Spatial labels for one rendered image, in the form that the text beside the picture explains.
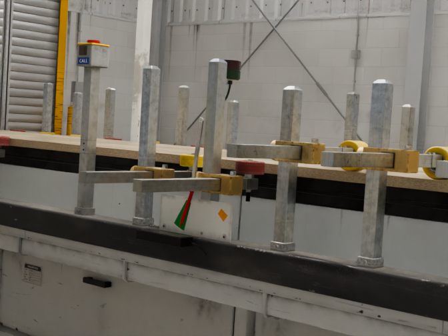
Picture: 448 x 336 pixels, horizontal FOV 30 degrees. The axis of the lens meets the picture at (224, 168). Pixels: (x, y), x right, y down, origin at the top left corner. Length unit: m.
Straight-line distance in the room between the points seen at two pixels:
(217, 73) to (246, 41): 9.33
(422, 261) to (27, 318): 1.68
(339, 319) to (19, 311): 1.62
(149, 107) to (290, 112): 0.49
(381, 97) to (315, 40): 8.94
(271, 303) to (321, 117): 8.61
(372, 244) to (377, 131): 0.25
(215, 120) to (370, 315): 0.65
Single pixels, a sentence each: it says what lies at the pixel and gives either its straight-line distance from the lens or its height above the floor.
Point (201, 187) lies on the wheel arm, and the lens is 2.11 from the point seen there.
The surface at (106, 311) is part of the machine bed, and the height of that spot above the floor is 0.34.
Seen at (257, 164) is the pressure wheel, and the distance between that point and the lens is 2.24.
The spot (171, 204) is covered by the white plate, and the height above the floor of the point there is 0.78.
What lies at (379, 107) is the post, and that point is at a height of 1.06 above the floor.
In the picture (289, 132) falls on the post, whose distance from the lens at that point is 2.04.
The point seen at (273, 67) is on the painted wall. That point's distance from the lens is 11.19.
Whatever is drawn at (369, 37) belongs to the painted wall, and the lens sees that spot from 10.39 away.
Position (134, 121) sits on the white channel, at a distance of 3.82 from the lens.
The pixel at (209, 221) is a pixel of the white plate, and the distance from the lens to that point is 2.20.
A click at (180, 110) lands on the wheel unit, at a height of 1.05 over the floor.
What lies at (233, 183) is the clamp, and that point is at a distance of 2.15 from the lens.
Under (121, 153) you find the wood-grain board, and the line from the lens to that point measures 2.76.
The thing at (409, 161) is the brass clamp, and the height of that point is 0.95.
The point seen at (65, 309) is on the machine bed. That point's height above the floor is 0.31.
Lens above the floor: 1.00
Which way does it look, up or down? 3 degrees down
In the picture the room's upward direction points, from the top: 4 degrees clockwise
